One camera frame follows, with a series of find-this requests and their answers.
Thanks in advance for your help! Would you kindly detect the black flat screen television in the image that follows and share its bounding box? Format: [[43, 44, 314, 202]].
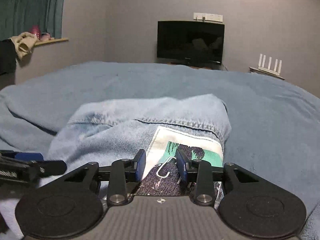
[[157, 21, 225, 66]]

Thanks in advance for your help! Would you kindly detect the beige cloth on sill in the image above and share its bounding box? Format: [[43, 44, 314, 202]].
[[10, 32, 38, 61]]

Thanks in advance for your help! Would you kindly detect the wooden television stand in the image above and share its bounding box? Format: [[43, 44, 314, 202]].
[[169, 62, 228, 71]]

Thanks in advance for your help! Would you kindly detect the wooden window sill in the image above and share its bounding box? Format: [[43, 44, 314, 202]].
[[34, 38, 69, 47]]

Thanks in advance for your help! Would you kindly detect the white wall power strip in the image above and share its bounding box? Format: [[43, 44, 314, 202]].
[[193, 12, 223, 23]]

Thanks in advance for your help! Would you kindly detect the light blue denim jacket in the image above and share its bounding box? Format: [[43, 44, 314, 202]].
[[0, 93, 232, 240]]

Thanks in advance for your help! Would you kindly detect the teal window curtain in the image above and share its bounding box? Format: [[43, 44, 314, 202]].
[[1, 0, 64, 40]]

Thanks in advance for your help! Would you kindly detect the blue fleece bed blanket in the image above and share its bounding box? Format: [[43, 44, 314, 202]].
[[1, 62, 319, 239]]

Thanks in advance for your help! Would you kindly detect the white wifi router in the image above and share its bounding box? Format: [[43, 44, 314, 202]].
[[249, 54, 285, 80]]

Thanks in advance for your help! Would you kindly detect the black garment at left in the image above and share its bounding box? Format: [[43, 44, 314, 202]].
[[0, 39, 16, 75]]

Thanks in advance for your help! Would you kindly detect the pink item on sill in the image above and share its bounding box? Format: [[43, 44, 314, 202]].
[[28, 25, 55, 42]]

